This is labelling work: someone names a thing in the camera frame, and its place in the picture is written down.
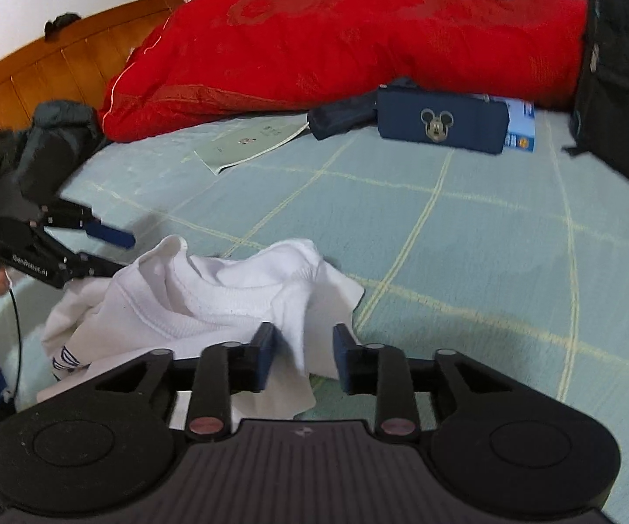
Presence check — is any wooden headboard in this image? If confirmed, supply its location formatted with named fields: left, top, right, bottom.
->
left=0, top=0, right=183, bottom=130

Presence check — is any dark jacket pile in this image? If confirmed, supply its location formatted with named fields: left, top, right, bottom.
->
left=0, top=100, right=107, bottom=220

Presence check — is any pale green paper sheet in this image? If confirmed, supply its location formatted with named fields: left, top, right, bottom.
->
left=194, top=116, right=308, bottom=175

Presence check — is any red quilt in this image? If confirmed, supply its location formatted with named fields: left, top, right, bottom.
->
left=98, top=0, right=587, bottom=142

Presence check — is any dark folded cloth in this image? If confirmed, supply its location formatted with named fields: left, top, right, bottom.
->
left=306, top=77, right=420, bottom=142

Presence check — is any light green checked bedsheet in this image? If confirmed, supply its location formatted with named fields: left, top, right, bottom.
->
left=0, top=112, right=629, bottom=523

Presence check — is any white sweatshirt blue print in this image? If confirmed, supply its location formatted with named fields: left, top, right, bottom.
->
left=37, top=235, right=364, bottom=421

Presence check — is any black item on headboard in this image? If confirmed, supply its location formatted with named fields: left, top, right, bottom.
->
left=43, top=12, right=81, bottom=40

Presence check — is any navy mickey mouse pouch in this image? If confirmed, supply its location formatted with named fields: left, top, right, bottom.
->
left=377, top=85, right=509, bottom=155

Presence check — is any light blue box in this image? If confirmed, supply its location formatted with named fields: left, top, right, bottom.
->
left=494, top=97, right=536, bottom=153

